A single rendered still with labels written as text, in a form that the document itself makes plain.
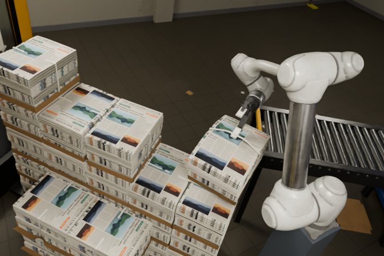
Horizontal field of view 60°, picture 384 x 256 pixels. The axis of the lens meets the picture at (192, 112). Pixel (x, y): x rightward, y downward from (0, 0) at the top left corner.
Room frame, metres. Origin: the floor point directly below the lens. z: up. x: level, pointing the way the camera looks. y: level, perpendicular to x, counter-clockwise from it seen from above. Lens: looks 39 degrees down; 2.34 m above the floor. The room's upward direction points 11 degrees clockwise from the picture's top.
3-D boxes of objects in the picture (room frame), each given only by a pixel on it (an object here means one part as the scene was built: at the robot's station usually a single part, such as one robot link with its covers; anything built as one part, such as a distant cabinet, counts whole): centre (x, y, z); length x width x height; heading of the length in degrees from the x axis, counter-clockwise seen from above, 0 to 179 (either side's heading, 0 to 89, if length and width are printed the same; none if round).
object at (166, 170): (1.31, 0.22, 0.42); 1.17 x 0.39 x 0.83; 74
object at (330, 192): (1.00, -0.67, 1.17); 0.18 x 0.16 x 0.22; 118
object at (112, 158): (1.34, 0.34, 0.95); 0.38 x 0.29 x 0.23; 165
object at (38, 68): (1.51, 0.91, 0.65); 0.39 x 0.30 x 1.29; 164
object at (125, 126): (1.34, 0.35, 1.06); 0.37 x 0.29 x 0.01; 165
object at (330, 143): (1.86, -1.03, 0.77); 0.47 x 0.05 x 0.05; 1
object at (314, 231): (1.01, -0.69, 1.03); 0.22 x 0.18 x 0.06; 126
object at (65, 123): (1.43, 0.63, 0.95); 0.38 x 0.29 x 0.23; 163
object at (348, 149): (1.86, -1.16, 0.77); 0.47 x 0.05 x 0.05; 1
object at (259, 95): (1.44, -0.32, 1.32); 0.09 x 0.06 x 0.09; 66
